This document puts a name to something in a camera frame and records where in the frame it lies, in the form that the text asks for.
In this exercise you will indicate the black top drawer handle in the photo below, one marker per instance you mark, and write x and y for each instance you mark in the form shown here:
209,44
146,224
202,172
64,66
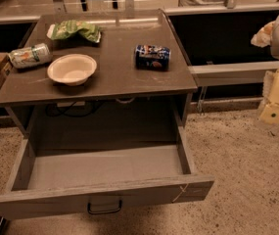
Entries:
104,209

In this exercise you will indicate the grey top drawer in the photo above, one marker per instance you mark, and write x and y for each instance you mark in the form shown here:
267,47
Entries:
139,155

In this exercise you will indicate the blue soda can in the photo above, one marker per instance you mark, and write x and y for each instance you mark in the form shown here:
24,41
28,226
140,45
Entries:
152,57

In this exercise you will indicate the grey metal rail right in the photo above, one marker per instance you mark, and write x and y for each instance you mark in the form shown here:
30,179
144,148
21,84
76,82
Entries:
232,74

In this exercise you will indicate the green chip bag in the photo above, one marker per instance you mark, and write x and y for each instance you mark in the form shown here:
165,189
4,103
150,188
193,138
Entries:
71,28

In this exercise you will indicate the white paper bowl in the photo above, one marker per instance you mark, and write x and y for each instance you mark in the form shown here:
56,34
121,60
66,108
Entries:
72,69

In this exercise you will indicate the green white soda can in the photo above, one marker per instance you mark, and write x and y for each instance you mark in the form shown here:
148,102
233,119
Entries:
30,56

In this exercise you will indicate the grey cabinet with dark top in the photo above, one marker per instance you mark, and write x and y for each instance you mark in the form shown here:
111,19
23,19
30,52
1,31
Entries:
116,75

